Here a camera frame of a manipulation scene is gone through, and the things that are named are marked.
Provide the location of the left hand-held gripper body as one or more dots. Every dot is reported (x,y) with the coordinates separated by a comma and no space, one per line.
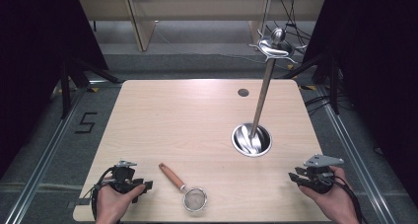
(122,178)

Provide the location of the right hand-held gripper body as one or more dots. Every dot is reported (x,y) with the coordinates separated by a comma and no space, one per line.
(318,175)

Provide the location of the person's left hand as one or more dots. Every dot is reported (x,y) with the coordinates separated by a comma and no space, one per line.
(111,204)

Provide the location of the person's right hand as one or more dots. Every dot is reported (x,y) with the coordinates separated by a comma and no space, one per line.
(335,204)

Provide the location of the metal utensil stand with hooks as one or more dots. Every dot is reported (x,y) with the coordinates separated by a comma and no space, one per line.
(263,95)

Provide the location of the black metal stand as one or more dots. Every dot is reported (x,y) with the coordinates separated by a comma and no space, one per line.
(67,82)
(332,79)

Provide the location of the aluminium floor rail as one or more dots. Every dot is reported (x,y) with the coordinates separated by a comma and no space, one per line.
(355,155)
(42,161)

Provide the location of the light wooden desk frame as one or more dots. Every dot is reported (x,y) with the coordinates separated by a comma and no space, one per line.
(141,23)

